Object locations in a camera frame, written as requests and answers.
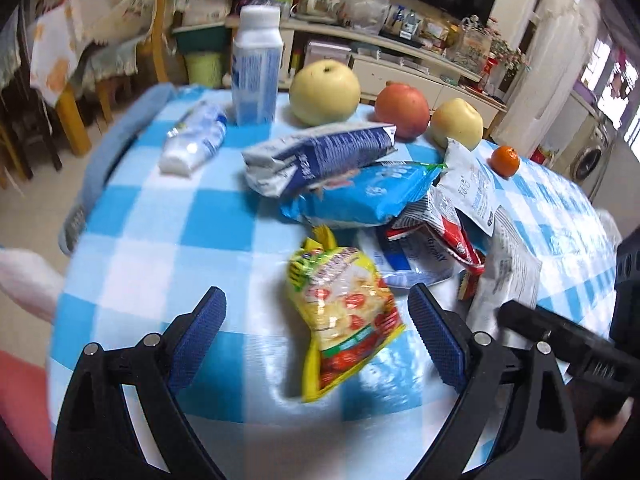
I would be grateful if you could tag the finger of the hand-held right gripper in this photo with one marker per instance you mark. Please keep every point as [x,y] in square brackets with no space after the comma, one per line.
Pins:
[585,355]

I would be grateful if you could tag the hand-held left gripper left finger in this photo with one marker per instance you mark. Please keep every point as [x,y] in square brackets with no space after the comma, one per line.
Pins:
[200,332]

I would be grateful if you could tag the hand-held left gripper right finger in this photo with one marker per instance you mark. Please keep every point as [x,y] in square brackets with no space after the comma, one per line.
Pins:
[435,335]

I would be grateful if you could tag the yellow snack packet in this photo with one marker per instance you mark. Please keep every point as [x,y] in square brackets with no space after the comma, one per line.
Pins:
[345,310]

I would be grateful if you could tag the white printed paper packet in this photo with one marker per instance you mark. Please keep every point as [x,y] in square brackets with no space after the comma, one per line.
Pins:
[507,270]

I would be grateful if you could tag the pink plastic chair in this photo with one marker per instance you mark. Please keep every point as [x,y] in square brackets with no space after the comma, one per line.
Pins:
[22,410]

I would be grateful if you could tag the person's right hand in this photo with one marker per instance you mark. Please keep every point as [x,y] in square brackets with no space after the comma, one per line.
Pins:
[607,427]

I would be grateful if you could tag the white blue flat packet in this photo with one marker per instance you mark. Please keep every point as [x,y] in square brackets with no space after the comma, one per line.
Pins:
[420,260]

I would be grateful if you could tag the blue checked tablecloth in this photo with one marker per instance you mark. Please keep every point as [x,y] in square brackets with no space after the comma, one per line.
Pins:
[165,240]

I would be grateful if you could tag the red white wrapper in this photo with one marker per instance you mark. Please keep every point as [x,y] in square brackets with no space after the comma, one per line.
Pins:
[450,232]

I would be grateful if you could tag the washing machine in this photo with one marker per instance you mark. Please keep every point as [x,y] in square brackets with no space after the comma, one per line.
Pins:
[590,155]

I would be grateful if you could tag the white pouch with spout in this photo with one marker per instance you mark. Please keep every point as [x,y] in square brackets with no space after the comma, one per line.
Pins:
[472,185]

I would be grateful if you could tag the blue cartoon snack packet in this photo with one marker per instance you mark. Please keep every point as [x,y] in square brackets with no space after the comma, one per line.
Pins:
[365,195]

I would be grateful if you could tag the orange tangerine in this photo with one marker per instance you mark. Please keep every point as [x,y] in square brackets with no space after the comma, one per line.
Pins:
[504,161]

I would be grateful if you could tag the grey white pillow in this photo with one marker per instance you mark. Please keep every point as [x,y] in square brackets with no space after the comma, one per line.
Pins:
[27,280]

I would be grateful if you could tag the crushed white plastic bottle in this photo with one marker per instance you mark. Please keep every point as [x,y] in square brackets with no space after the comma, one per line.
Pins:
[195,142]

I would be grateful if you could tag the purple basin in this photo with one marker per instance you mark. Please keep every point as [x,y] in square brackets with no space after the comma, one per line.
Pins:
[585,97]

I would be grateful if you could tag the blue cushion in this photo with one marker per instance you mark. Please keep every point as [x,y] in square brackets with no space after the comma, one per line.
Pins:
[115,150]

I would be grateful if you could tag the small yellow pear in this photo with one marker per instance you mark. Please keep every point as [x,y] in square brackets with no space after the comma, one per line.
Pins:
[456,125]

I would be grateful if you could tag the flattened blue white carton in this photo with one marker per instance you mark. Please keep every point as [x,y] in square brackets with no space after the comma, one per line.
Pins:
[315,155]

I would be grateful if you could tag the red apple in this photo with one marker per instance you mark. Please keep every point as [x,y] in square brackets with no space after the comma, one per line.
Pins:
[402,112]

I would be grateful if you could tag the white covered floor air conditioner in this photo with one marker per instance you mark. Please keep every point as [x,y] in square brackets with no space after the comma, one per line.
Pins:
[550,60]

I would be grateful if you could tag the light green bin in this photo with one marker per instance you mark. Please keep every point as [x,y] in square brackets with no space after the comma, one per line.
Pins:
[204,69]

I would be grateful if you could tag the large yellow pear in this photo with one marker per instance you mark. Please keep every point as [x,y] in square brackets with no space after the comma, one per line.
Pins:
[325,92]

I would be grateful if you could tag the upright white blue bottle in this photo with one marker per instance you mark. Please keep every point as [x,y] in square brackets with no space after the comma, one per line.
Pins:
[256,70]

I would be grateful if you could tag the cream television cabinet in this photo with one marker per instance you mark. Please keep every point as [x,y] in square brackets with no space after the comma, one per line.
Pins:
[390,60]

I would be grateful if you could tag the dark green basin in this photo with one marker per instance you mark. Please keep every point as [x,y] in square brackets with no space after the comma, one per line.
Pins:
[200,39]

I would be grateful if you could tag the glass jar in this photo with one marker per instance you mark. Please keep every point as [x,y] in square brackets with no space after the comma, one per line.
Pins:
[467,42]

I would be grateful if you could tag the dining table with printed cloth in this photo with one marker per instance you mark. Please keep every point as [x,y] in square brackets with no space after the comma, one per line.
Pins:
[80,35]

